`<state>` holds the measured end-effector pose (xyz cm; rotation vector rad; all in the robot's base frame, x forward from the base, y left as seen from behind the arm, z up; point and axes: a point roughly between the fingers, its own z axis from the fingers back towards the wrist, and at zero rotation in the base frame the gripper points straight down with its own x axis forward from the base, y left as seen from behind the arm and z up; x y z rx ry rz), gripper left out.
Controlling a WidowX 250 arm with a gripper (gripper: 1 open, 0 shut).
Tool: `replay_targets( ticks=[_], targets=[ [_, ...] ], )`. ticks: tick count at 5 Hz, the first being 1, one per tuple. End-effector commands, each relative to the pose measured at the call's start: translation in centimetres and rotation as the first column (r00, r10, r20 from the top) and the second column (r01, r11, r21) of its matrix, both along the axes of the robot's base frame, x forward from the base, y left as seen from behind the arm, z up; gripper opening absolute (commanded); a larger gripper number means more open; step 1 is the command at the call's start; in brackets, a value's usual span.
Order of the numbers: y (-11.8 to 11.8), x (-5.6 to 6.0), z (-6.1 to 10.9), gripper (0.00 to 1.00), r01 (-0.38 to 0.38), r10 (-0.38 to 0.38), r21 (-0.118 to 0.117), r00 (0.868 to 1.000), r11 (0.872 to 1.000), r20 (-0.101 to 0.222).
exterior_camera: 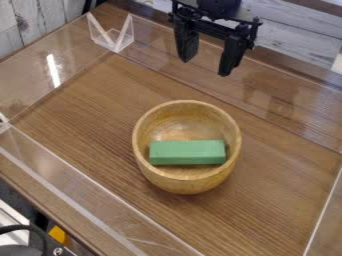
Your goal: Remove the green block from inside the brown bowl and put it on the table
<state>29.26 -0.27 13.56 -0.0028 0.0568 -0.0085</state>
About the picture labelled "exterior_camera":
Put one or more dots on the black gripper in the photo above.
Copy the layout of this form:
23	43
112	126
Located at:
222	19

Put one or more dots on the brown wooden bowl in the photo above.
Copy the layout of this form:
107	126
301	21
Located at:
186	120

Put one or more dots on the green rectangular block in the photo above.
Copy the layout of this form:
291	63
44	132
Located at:
187	152

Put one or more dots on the yellow and black device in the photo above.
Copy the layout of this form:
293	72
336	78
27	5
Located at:
59	235

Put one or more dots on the clear acrylic corner bracket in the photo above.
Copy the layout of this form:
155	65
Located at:
111	39

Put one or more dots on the clear acrylic tray wall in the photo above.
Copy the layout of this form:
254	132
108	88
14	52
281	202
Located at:
91	213

